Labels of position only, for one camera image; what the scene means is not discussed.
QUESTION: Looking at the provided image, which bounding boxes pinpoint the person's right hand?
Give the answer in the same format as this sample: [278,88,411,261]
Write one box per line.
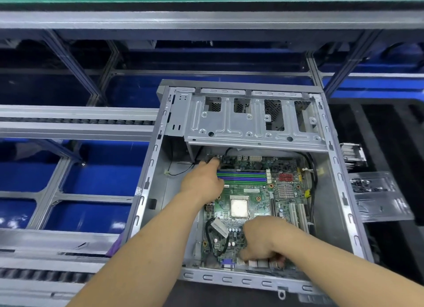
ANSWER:
[238,215,295,265]

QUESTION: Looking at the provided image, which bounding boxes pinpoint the person's left hand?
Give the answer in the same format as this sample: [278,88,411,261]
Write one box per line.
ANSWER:
[179,158,226,206]

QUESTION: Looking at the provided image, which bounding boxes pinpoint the silver square CPU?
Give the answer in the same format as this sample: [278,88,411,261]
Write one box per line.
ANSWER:
[229,197,251,218]

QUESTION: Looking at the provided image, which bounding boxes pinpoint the green motherboard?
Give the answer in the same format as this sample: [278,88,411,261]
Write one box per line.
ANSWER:
[199,154,320,273]

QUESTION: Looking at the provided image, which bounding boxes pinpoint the grey metal computer case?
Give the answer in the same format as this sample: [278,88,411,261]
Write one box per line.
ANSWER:
[122,78,376,299]

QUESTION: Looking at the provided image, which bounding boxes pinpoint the person's left forearm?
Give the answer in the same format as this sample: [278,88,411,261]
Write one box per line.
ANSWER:
[66,191,203,307]

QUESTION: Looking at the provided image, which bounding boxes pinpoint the person's right forearm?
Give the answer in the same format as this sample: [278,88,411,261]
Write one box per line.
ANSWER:
[281,223,424,307]

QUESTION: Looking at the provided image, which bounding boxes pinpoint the black CPU cooler fan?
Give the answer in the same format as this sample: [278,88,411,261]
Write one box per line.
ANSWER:
[341,142,368,169]

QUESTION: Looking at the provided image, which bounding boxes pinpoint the clear plastic screw tray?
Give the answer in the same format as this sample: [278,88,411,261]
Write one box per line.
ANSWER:
[348,171,416,224]

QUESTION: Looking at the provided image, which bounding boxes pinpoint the grey flat metal rail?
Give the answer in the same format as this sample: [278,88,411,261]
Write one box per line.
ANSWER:
[0,105,160,143]

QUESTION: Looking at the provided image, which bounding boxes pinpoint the grey roller conveyor rail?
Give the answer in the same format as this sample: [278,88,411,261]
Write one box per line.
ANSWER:
[0,228,120,286]

